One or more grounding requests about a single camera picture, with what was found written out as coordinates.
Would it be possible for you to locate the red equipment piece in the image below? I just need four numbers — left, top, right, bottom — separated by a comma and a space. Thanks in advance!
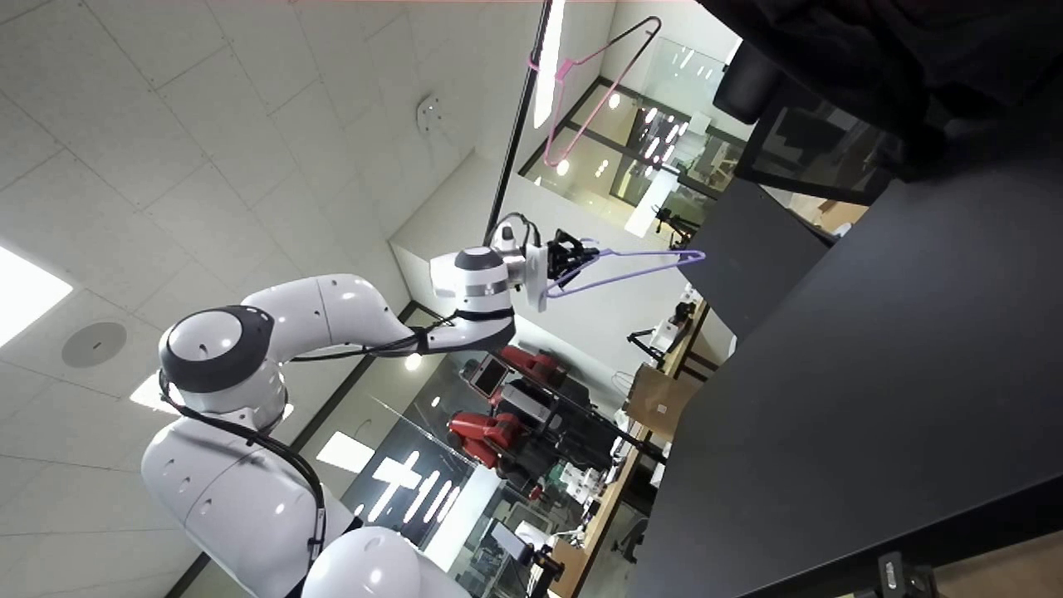
444, 404, 523, 472
501, 343, 561, 382

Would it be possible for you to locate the long bright light strip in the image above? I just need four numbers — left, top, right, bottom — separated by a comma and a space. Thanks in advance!
528, 0, 570, 133

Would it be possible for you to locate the black flat board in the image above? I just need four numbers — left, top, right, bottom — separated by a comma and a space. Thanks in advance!
675, 180, 832, 343

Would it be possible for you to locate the blue wire coat hanger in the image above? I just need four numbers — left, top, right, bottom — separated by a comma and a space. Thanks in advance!
545, 244, 710, 303

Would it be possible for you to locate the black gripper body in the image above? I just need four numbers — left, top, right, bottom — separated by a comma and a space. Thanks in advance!
545, 226, 591, 298

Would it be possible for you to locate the pink wire coat hanger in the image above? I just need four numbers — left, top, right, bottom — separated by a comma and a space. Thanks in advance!
523, 12, 667, 176

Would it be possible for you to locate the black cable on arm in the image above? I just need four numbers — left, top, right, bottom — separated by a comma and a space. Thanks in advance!
159, 310, 519, 561

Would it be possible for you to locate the small black clamp device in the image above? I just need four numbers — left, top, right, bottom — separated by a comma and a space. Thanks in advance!
871, 548, 947, 598

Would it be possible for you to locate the black framed glass panel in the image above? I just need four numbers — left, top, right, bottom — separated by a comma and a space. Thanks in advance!
734, 64, 924, 209

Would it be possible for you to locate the black clothes rack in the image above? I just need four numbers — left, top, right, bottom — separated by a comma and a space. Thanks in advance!
482, 0, 558, 244

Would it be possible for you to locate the brown cardboard box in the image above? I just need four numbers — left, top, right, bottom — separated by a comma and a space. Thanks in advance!
622, 362, 703, 443

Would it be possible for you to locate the long wooden desk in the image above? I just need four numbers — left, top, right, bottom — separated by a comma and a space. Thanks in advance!
549, 434, 650, 598

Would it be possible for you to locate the small white wall device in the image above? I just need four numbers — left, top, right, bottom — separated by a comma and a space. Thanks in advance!
413, 91, 448, 135

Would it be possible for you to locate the round grey ceiling speaker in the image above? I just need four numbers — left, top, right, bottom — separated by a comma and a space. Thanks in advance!
60, 320, 129, 371

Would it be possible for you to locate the black hanging garment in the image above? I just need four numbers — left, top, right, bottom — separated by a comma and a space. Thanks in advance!
695, 0, 1063, 182

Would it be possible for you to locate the black rounded object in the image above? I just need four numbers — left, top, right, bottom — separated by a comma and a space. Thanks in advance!
710, 39, 782, 126

